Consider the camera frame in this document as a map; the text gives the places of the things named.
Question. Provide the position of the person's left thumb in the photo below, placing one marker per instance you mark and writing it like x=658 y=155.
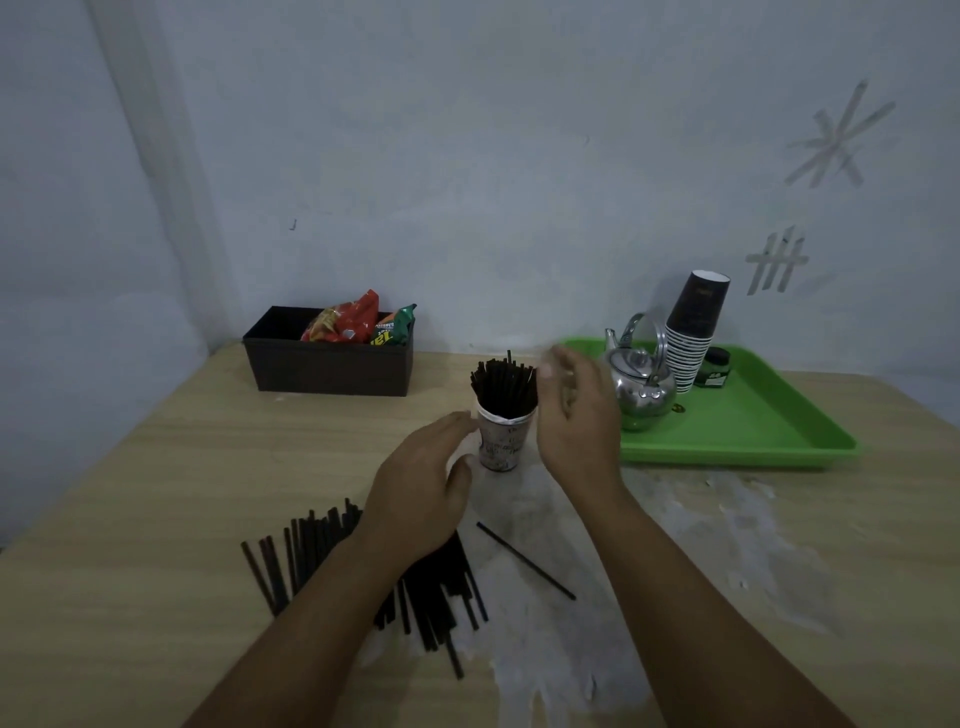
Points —
x=464 y=475

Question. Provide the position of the green snack packet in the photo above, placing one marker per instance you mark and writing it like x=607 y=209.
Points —
x=394 y=326

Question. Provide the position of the person's right forearm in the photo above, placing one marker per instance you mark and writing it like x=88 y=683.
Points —
x=690 y=630

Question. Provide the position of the silver metal teapot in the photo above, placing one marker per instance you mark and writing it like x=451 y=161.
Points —
x=637 y=390

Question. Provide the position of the stack of dark paper cups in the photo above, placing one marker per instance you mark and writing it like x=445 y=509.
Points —
x=694 y=322

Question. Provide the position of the single black straw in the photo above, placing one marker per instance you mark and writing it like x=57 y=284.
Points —
x=525 y=559

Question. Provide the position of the small dark green jar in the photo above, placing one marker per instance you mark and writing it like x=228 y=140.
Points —
x=713 y=369

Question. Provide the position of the person's right hand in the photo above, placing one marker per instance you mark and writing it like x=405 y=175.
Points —
x=581 y=442

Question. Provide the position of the pile of loose black straws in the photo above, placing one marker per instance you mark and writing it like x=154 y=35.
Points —
x=439 y=592

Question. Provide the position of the person's left forearm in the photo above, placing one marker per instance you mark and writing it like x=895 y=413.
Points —
x=315 y=637

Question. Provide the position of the green plastic tray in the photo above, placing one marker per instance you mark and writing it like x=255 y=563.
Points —
x=750 y=420

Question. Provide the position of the bundle of upright black straws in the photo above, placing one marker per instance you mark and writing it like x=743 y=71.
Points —
x=502 y=386

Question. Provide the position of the person's left hand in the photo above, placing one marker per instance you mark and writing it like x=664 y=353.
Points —
x=409 y=499

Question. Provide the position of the red snack packet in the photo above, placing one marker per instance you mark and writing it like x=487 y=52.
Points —
x=341 y=322

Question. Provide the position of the person's right fingers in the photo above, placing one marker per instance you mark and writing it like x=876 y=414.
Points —
x=571 y=382

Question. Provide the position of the white patterned paper cup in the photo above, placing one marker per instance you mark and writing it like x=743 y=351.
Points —
x=501 y=442

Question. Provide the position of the dark brown rectangular box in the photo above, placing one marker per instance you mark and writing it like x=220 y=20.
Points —
x=330 y=367

